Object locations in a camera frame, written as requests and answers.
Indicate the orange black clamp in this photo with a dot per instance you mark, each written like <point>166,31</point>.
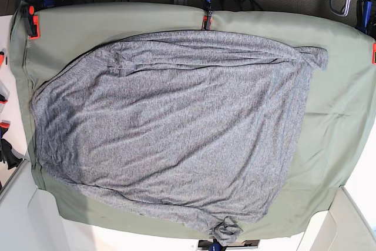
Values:
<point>31,21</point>
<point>215,246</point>
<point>207,18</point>

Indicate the orange black clamp bottom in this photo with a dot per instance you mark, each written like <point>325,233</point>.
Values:
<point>215,246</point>

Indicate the orange black clamp top centre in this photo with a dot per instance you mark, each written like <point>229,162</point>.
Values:
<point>207,18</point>

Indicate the blue clamp top right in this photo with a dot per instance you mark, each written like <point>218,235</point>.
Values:
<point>363,13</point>

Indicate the grey heathered T-shirt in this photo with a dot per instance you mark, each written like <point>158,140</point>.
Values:
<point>194,127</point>

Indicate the green table cloth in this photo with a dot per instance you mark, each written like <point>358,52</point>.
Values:
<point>338,119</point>

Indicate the black tools pile left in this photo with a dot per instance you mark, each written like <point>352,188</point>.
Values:
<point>7,155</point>

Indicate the orange black clamp left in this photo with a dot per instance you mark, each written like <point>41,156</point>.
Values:
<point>31,21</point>

